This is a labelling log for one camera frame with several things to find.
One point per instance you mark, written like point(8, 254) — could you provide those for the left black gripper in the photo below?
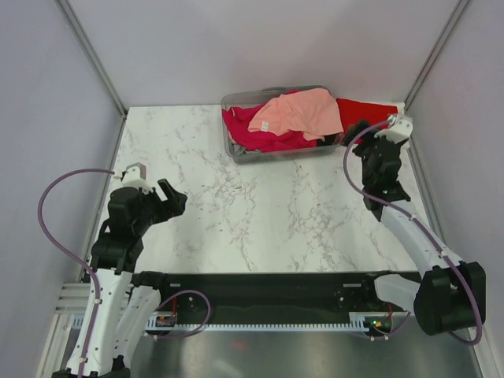
point(172, 206)

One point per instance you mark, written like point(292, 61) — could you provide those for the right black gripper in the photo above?
point(353, 129)

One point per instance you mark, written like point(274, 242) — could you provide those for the salmon pink t shirt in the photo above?
point(314, 113)

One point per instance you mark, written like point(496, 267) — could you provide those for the grey plastic bin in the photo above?
point(250, 99)

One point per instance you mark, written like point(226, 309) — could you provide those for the magenta t shirt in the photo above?
point(238, 121)

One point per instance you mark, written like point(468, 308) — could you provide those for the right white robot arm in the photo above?
point(451, 295)

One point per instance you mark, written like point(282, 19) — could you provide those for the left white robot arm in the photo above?
point(118, 310)

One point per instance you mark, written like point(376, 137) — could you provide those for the folded red t shirt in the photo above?
point(351, 112)

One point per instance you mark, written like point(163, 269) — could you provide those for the black t shirt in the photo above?
point(330, 140)

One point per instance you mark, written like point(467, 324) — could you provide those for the folded white t shirt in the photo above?
point(400, 107)

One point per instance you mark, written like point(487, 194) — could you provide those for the grey t shirt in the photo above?
point(236, 149)

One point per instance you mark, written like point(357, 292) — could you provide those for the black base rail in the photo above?
point(267, 298)

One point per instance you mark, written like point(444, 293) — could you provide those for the right aluminium frame post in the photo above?
point(437, 49)

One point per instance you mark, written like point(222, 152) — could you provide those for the aluminium frame post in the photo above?
point(91, 54)
point(437, 49)

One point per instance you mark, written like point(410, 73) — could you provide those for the left aluminium frame post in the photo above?
point(91, 54)

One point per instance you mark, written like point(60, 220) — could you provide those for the white slotted cable duct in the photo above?
point(358, 322)

